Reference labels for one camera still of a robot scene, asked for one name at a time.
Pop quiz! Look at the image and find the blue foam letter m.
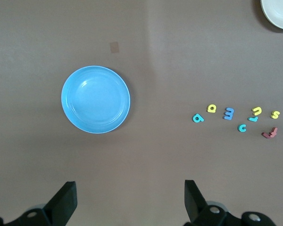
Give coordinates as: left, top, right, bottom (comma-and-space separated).
222, 107, 235, 121

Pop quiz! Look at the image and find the brown tape patch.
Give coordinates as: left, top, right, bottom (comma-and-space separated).
109, 41, 120, 54

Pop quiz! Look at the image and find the blue plate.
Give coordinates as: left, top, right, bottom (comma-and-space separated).
60, 65, 131, 135

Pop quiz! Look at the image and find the cream white plate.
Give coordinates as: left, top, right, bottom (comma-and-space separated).
260, 0, 283, 31

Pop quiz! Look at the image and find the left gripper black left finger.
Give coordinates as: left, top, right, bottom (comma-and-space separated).
0, 181, 78, 226

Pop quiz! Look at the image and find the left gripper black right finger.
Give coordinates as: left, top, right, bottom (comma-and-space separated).
183, 180, 276, 226

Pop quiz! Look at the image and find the teal foam letter a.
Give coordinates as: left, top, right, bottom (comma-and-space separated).
192, 113, 205, 123

